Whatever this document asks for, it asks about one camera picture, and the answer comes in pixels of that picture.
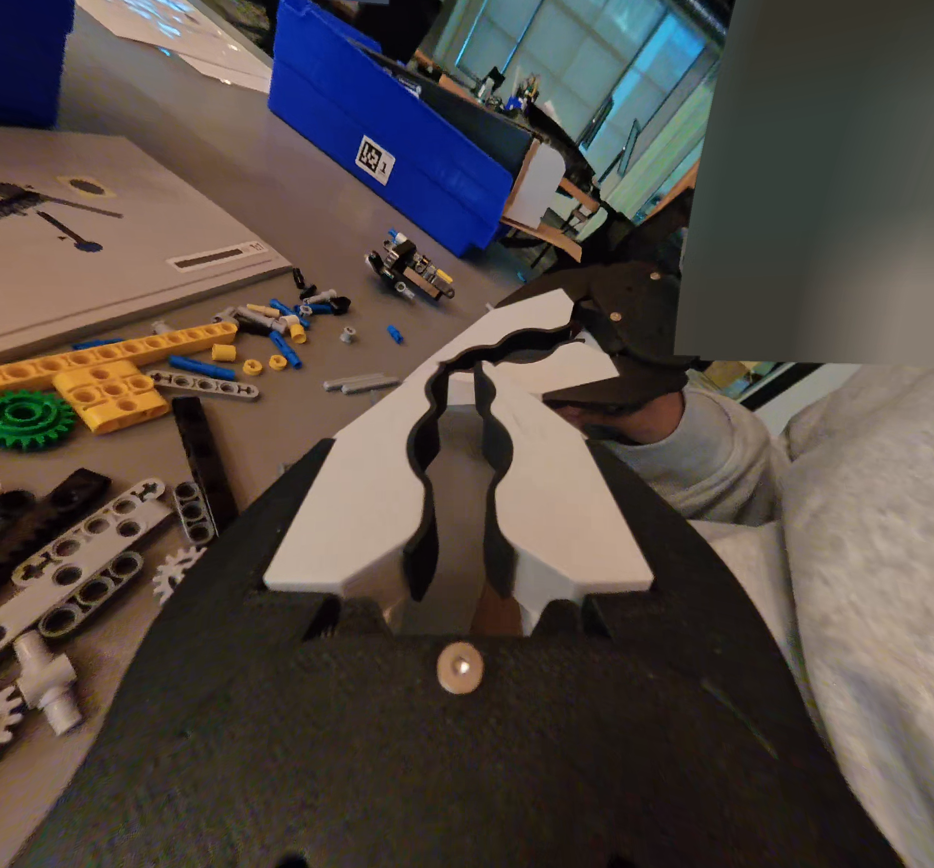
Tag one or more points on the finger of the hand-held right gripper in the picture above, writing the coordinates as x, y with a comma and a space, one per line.
565, 368
518, 321

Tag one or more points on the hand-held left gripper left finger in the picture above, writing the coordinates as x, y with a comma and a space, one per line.
343, 518

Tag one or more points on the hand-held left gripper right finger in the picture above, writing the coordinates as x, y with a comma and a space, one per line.
569, 518

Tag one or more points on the person's right forearm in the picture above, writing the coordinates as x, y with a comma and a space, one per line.
700, 459

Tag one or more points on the small black lego assembly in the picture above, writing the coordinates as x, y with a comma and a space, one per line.
408, 266

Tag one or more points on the short grey lego axle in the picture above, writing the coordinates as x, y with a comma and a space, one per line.
372, 385
350, 381

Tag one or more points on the short dark grey lego beam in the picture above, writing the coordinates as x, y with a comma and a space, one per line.
195, 512

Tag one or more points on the long black lego beam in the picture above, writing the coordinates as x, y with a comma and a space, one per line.
204, 459

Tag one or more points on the white lego gear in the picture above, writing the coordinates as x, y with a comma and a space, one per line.
175, 576

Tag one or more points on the thin grey lego liftarm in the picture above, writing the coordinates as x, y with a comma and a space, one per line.
204, 385

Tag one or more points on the blue lego axle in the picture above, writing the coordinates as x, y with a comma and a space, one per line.
203, 368

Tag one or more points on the pile of small lego pins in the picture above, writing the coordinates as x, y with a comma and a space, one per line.
284, 317

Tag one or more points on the large light grey lego liftarm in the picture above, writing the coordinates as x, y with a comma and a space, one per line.
95, 532

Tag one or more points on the long yellow lego beam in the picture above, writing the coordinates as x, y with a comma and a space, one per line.
109, 355

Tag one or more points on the black lego gear rack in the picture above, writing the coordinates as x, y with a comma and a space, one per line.
51, 510

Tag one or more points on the green lego gear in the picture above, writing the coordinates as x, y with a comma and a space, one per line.
33, 417

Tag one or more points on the light grey lego connector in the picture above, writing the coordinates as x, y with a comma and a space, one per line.
47, 678

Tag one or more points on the grey lego gear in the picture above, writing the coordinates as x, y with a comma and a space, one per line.
7, 715

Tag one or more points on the person's right hand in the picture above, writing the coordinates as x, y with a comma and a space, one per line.
627, 432

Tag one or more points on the black office chair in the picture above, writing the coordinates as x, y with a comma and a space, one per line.
642, 241

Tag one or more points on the wooden table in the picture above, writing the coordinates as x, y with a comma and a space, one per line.
675, 189

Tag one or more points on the blue plastic bin with label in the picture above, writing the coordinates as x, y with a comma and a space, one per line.
438, 175

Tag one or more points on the person's grey clothing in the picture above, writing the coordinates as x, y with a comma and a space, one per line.
861, 591

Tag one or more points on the grey instruction booklet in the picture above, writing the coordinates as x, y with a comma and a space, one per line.
146, 277

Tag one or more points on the white paper sheets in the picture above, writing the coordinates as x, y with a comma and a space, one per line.
182, 22

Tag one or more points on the plain blue plastic bin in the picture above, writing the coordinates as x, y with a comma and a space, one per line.
29, 22

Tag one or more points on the yellow lego frame plate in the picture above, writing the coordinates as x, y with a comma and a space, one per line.
113, 394

